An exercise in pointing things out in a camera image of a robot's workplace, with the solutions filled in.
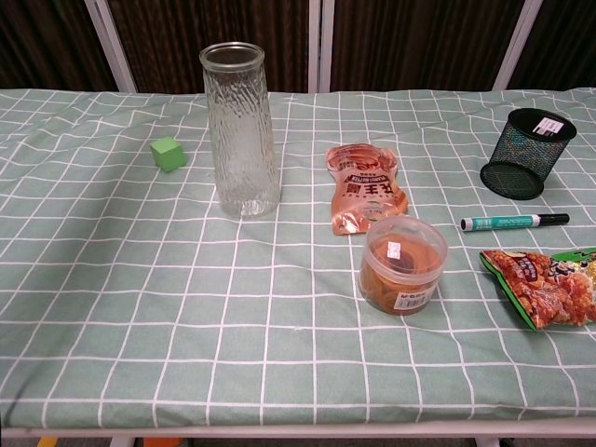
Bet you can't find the clear textured glass vase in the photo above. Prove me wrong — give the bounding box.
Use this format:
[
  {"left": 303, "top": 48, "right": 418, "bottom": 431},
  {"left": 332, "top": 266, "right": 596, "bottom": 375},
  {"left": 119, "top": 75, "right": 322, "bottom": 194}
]
[{"left": 198, "top": 41, "right": 282, "bottom": 220}]

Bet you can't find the orange peanut butter pouch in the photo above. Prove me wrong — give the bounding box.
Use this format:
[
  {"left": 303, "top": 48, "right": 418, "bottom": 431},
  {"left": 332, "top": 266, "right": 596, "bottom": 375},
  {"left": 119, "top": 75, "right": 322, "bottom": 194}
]
[{"left": 324, "top": 143, "right": 410, "bottom": 237}]

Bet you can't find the clear tub of rubber bands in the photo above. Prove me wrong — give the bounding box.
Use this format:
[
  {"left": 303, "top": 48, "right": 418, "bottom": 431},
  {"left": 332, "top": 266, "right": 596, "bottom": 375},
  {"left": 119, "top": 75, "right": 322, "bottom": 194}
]
[{"left": 358, "top": 214, "right": 449, "bottom": 317}]

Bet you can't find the green cube block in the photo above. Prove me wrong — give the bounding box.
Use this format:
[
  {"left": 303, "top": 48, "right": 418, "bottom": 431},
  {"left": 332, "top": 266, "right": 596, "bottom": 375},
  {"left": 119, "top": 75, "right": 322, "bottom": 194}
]
[{"left": 149, "top": 137, "right": 188, "bottom": 173}]

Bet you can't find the green white checked tablecloth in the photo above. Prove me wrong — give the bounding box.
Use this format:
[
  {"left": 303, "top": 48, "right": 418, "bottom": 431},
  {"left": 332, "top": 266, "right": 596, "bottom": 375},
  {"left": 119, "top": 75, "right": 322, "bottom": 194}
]
[{"left": 0, "top": 86, "right": 596, "bottom": 429}]

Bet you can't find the green and white marker pen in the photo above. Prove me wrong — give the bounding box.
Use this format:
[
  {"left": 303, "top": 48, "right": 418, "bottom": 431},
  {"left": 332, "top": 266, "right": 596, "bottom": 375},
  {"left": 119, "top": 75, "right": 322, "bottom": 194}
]
[{"left": 460, "top": 212, "right": 571, "bottom": 234}]

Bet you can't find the black mesh pen holder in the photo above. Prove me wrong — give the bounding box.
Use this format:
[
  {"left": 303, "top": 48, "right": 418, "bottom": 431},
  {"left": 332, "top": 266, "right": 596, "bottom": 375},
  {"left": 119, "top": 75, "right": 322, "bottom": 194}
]
[{"left": 480, "top": 107, "right": 578, "bottom": 202}]

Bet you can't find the green orange snack bag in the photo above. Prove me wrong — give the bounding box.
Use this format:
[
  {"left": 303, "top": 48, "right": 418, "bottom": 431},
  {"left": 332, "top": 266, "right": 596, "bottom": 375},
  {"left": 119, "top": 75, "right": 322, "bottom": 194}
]
[{"left": 479, "top": 246, "right": 596, "bottom": 332}]

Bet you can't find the white metal frame post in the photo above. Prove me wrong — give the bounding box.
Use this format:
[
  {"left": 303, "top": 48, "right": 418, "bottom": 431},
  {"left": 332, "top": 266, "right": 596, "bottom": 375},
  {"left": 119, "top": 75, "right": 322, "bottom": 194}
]
[
  {"left": 492, "top": 0, "right": 545, "bottom": 91},
  {"left": 83, "top": 0, "right": 138, "bottom": 94},
  {"left": 307, "top": 0, "right": 335, "bottom": 93}
]

